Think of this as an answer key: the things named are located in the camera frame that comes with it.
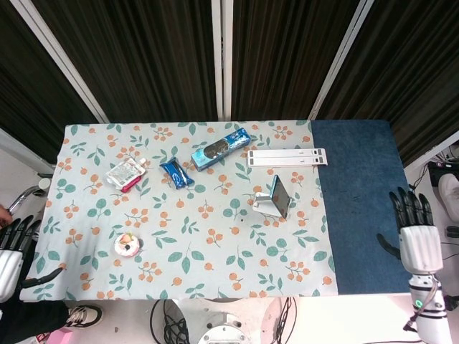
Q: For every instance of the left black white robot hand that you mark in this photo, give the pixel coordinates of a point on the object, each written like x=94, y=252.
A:
x=9, y=268

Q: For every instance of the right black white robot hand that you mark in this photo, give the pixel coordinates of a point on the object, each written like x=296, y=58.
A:
x=421, y=247

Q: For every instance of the black smartphone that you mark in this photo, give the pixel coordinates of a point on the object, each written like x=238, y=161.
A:
x=281, y=197

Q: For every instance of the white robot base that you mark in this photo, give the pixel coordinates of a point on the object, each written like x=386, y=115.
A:
x=222, y=333

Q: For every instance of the bare person hand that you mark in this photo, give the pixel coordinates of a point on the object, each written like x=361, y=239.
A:
x=4, y=215

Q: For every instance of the silver folded laptop stand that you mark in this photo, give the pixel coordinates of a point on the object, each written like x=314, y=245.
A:
x=287, y=157

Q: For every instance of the white folding phone stand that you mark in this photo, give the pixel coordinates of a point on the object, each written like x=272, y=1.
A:
x=261, y=204

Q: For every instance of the black trouser leg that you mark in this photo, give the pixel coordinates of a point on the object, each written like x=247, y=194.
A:
x=32, y=319

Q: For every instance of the black box device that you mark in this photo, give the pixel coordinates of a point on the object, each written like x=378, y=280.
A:
x=434, y=175

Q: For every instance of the dark blue cloth mat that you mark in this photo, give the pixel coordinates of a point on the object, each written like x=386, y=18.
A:
x=362, y=200

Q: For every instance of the pink box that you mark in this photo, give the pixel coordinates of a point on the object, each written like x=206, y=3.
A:
x=60, y=337

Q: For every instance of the black white sneaker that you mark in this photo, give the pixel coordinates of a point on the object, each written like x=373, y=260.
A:
x=84, y=316

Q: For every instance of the small white round cap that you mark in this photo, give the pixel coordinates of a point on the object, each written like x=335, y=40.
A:
x=44, y=183

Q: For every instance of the toy strawberry cake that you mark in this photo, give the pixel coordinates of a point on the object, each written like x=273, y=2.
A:
x=126, y=245

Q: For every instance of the white spouted drink pouch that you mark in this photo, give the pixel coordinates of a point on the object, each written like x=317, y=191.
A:
x=123, y=173

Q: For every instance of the black slatted divider panel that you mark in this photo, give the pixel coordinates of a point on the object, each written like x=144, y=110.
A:
x=143, y=57
x=412, y=71
x=287, y=57
x=32, y=93

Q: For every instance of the blue snack packet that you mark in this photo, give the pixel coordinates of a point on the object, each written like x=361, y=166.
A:
x=176, y=173

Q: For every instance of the floral print tablecloth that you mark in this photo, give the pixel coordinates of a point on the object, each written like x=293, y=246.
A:
x=201, y=243

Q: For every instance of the blue cookie box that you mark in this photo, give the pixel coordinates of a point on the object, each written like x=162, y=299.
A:
x=218, y=150

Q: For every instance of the silver metal chair frame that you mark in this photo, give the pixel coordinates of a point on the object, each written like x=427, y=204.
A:
x=23, y=199

